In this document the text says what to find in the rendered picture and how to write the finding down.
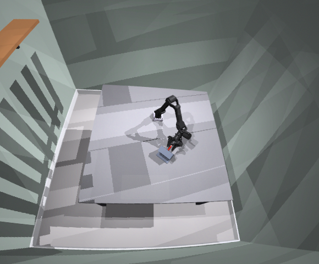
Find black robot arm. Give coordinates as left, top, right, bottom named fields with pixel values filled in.
left=154, top=95, right=192, bottom=140

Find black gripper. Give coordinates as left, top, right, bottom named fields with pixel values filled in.
left=167, top=133, right=183, bottom=150

